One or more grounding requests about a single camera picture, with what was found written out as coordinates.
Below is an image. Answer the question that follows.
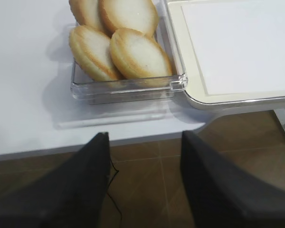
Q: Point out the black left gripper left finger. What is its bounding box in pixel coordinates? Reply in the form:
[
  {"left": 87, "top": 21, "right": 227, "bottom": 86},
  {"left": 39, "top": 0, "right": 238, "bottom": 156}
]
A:
[{"left": 0, "top": 133, "right": 110, "bottom": 228}]

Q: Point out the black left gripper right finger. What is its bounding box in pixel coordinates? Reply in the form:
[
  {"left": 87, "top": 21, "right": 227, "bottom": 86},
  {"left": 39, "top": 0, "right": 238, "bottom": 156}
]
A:
[{"left": 180, "top": 131, "right": 285, "bottom": 228}]

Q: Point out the bun half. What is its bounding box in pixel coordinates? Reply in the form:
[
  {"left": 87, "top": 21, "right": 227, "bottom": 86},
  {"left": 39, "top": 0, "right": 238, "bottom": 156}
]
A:
[
  {"left": 109, "top": 28, "right": 173, "bottom": 80},
  {"left": 69, "top": 0, "right": 106, "bottom": 33},
  {"left": 69, "top": 25, "right": 124, "bottom": 82},
  {"left": 98, "top": 0, "right": 159, "bottom": 36}
]

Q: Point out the cream serving tray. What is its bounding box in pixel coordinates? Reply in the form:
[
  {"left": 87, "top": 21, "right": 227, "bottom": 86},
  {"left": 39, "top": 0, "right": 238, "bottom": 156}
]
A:
[{"left": 164, "top": 0, "right": 285, "bottom": 111}]

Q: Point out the clear plastic bun container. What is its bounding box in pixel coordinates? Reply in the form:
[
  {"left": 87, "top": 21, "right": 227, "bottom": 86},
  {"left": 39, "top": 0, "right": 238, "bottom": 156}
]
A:
[{"left": 71, "top": 0, "right": 188, "bottom": 104}]

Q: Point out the white paper tray liner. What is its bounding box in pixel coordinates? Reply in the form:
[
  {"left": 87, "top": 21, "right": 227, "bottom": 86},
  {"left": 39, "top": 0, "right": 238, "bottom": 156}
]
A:
[{"left": 181, "top": 0, "right": 285, "bottom": 95}]

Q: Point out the thin black cable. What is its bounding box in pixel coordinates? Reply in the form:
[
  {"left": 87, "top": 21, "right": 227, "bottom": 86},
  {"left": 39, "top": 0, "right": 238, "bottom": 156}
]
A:
[{"left": 106, "top": 158, "right": 123, "bottom": 228}]

